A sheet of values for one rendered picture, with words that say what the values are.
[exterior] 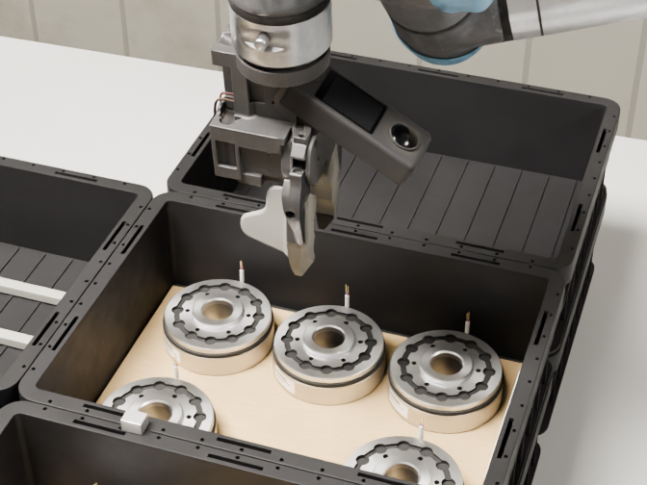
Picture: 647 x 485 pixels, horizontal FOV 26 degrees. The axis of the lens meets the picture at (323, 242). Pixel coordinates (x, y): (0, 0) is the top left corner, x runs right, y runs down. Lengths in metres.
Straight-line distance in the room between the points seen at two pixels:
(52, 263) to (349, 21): 1.56
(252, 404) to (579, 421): 0.36
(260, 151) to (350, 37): 1.85
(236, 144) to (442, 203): 0.47
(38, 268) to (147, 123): 0.48
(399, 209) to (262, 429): 0.35
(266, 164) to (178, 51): 2.01
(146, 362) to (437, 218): 0.36
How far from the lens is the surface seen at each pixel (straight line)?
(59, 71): 2.01
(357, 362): 1.27
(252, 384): 1.29
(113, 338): 1.30
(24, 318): 1.39
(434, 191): 1.53
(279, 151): 1.07
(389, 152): 1.05
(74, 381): 1.24
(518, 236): 1.47
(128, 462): 1.13
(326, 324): 1.30
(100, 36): 3.16
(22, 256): 1.47
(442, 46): 1.07
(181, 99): 1.92
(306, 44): 1.01
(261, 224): 1.13
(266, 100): 1.07
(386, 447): 1.20
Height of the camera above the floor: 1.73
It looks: 38 degrees down
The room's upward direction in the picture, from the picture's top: straight up
